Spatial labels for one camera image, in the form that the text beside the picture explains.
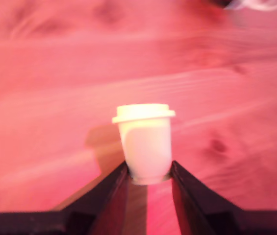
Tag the pale coffee capsule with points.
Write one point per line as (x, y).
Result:
(148, 147)

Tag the dark patterned coffee mug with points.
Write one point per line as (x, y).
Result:
(258, 4)

